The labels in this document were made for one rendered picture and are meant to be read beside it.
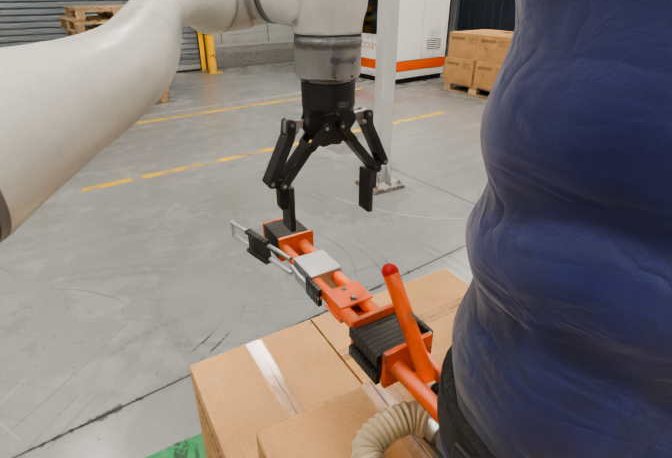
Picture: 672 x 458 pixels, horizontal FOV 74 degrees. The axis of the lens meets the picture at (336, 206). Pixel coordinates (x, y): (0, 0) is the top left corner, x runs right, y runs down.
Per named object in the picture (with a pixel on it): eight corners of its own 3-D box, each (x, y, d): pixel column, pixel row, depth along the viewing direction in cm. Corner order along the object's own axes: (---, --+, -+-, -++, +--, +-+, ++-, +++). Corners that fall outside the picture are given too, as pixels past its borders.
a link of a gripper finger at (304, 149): (333, 128, 63) (326, 123, 62) (287, 194, 63) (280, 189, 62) (320, 122, 66) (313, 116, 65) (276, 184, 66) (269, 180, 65)
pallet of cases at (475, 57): (542, 94, 721) (553, 33, 681) (503, 102, 666) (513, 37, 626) (479, 82, 808) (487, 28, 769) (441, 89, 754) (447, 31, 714)
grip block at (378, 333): (434, 363, 64) (438, 331, 62) (378, 392, 60) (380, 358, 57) (397, 329, 71) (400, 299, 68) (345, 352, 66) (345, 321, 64)
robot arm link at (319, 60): (376, 35, 57) (374, 82, 60) (340, 30, 65) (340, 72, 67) (312, 39, 53) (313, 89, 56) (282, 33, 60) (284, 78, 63)
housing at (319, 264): (343, 287, 81) (343, 265, 79) (310, 299, 77) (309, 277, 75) (324, 268, 86) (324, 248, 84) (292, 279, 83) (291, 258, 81)
